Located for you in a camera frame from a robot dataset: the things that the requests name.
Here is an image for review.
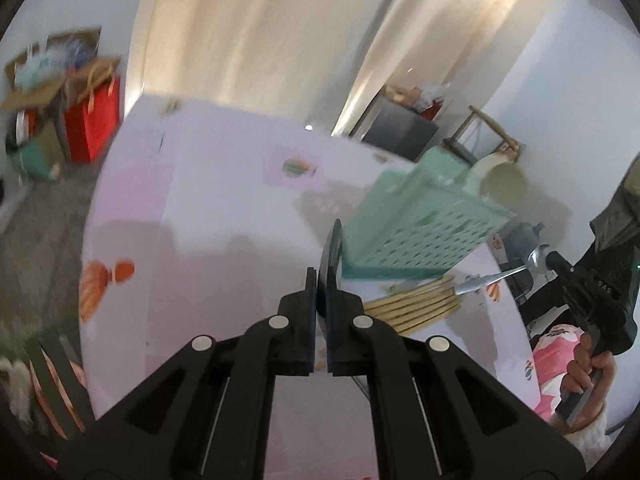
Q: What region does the cream plastic rice spoon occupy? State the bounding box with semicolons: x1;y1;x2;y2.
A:
487;162;528;209

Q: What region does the cream patterned curtain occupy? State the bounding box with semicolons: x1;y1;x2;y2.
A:
124;0;416;126
332;0;568;138

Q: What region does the blue plastic bag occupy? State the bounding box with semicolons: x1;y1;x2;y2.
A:
65;37;97;67

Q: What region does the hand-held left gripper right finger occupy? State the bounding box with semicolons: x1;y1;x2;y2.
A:
325;280;586;480

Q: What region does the pink printed cloth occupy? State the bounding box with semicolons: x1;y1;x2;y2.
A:
530;325;581;418

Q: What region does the pale plastic bag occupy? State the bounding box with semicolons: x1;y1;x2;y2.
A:
15;52;66;88

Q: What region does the metal spoon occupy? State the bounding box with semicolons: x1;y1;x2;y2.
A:
452;244;552;297
317;218;347;311

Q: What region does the person's right hand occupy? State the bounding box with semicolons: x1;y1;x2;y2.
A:
559;332;617;431

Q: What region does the red paper bag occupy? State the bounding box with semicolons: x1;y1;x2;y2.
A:
62;57;123;163

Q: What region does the grey metal cabinet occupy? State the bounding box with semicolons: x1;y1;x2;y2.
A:
361;102;441;162

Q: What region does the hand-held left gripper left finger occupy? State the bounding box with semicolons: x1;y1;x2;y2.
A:
57;266;318;480

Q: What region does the green plastic utensil holder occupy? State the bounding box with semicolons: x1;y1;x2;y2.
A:
341;146;518;281

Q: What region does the cardboard box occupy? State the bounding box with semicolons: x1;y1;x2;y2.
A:
2;27;103;111

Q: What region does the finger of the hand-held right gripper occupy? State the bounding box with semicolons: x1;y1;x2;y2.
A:
545;251;581;289

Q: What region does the dark striped cloth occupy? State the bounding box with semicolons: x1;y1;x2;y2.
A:
25;330;96;438

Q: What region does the blue water jug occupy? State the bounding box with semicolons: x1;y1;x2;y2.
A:
501;220;546;266

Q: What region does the bundle of wooden chopsticks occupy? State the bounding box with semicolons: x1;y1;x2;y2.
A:
362;274;463;337

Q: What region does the person's olive jacket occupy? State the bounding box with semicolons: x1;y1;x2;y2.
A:
590;152;640;261

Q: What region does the white plastic ladle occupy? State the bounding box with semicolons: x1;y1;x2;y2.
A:
462;152;506;198

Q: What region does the wooden chair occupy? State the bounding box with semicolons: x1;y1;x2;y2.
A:
440;105;527;166

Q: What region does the crumpled white plastic bag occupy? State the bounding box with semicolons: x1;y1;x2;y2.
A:
412;84;448;108

